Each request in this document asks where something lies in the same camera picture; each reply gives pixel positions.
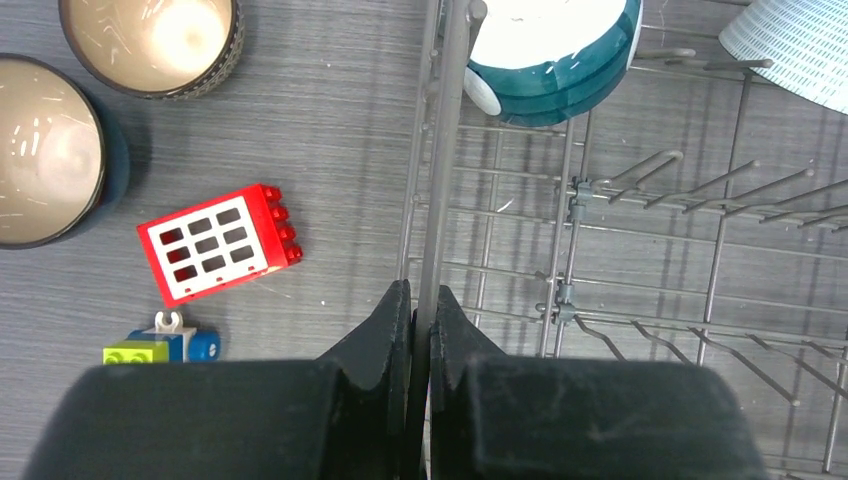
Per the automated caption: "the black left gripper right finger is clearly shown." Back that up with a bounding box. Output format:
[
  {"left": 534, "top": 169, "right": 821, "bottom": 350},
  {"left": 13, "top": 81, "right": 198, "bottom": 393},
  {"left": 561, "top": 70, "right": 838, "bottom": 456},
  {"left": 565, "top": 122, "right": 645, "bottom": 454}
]
[{"left": 431, "top": 287, "right": 767, "bottom": 479}]

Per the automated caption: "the green toy block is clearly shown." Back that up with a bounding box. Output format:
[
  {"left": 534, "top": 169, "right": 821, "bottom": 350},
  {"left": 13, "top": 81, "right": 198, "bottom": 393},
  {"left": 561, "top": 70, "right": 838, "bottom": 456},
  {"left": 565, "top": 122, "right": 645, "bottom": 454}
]
[{"left": 102, "top": 340, "right": 170, "bottom": 365}]

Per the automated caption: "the teal white bowl back left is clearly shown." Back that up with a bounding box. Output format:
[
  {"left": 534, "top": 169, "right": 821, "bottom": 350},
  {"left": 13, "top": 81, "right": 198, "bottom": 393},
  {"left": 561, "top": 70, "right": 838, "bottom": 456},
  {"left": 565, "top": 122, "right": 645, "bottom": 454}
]
[{"left": 463, "top": 0, "right": 644, "bottom": 128}]

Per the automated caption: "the red white toy window block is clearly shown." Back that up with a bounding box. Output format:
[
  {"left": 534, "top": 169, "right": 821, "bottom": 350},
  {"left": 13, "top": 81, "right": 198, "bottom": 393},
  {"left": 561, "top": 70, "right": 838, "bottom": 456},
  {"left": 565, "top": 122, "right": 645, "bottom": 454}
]
[{"left": 136, "top": 184, "right": 303, "bottom": 308}]

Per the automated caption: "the dark teal glazed bowl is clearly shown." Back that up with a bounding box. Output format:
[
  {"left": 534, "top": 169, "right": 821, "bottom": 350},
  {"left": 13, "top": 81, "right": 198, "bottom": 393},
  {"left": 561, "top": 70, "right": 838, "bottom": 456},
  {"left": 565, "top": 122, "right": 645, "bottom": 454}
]
[{"left": 1, "top": 53, "right": 131, "bottom": 250}]

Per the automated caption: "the brown patterned bowl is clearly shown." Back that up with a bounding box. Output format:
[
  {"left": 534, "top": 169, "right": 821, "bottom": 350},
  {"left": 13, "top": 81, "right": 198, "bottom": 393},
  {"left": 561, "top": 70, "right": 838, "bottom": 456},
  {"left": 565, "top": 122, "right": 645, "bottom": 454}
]
[{"left": 57, "top": 0, "right": 246, "bottom": 100}]

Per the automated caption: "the pale green bowl middle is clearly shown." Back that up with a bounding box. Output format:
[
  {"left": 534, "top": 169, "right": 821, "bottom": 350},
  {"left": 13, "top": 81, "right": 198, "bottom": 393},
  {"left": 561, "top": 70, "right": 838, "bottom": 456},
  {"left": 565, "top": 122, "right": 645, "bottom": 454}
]
[{"left": 719, "top": 0, "right": 847, "bottom": 114}]

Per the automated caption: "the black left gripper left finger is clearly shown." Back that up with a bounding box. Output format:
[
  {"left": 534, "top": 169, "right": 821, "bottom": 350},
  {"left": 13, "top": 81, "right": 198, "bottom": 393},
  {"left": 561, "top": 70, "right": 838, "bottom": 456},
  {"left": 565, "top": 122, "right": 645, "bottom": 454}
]
[{"left": 24, "top": 280, "right": 411, "bottom": 479}]

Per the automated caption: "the grey wire dish rack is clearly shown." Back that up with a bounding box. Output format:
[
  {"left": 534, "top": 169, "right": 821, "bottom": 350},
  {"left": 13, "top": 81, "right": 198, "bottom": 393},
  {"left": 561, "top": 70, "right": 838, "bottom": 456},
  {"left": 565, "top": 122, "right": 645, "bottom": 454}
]
[{"left": 397, "top": 1, "right": 847, "bottom": 479}]

